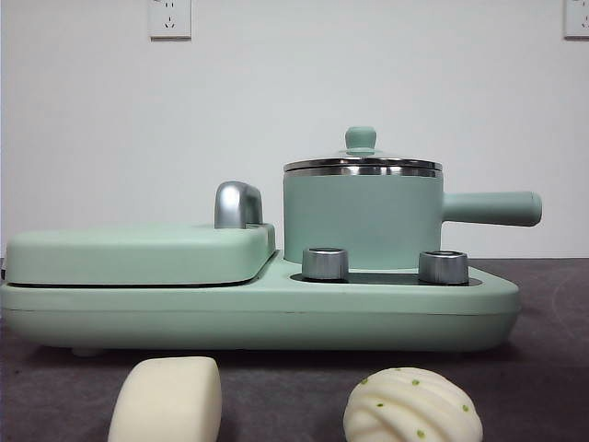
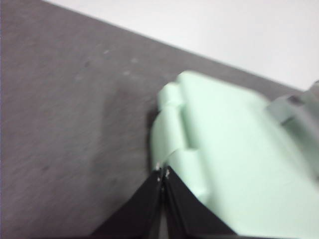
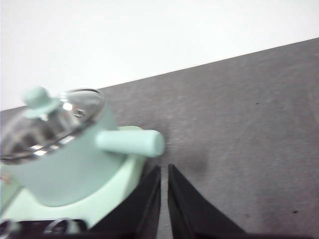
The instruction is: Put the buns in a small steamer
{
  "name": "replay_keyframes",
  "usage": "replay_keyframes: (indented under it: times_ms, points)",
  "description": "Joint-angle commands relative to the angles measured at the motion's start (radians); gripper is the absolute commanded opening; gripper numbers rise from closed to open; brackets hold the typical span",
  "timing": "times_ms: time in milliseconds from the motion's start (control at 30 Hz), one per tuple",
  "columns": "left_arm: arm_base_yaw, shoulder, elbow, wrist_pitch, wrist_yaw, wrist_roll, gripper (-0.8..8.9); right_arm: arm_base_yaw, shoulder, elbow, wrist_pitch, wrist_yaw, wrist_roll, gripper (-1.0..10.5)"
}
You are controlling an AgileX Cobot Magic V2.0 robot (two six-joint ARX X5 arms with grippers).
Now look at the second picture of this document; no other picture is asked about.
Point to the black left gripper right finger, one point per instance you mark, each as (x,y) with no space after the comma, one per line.
(189,214)

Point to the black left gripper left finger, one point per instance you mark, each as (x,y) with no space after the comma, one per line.
(139,214)

